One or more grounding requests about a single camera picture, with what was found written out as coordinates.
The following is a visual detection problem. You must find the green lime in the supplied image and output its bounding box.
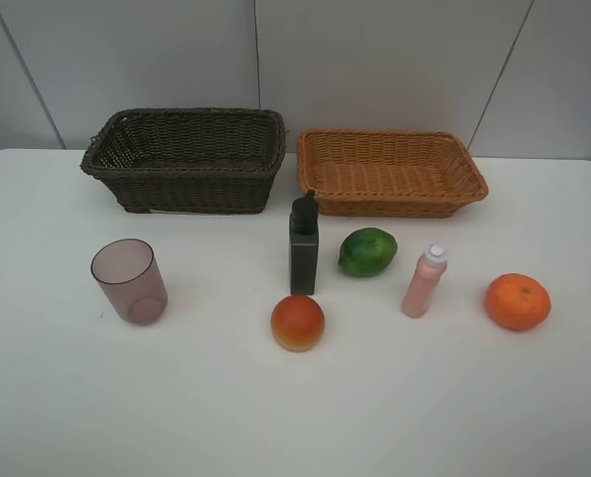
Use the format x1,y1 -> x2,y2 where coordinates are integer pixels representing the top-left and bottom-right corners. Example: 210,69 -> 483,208
338,228 -> 398,277

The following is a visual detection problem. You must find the dark grey pump bottle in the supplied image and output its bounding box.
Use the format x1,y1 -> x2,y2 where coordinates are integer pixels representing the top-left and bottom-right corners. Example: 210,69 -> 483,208
289,190 -> 319,295

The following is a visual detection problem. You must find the orange wicker basket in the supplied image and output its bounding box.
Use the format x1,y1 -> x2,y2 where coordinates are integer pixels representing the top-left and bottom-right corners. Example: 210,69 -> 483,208
297,128 -> 489,219

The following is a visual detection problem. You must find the dark brown wicker basket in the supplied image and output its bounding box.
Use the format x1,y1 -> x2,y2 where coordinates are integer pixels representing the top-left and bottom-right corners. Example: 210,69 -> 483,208
80,107 -> 286,215

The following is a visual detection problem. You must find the translucent purple plastic cup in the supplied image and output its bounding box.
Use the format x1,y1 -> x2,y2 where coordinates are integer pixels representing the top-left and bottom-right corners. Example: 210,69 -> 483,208
90,238 -> 168,326

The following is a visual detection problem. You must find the red orange peach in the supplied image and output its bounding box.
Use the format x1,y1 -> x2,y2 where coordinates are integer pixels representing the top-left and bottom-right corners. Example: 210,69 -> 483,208
270,295 -> 326,353

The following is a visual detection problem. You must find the orange tangerine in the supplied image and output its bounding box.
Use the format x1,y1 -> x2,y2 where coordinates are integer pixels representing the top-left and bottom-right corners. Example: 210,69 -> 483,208
484,273 -> 551,332

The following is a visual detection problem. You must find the pink bottle white cap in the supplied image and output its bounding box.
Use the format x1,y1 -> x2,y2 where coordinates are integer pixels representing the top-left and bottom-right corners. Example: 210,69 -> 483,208
400,243 -> 448,318

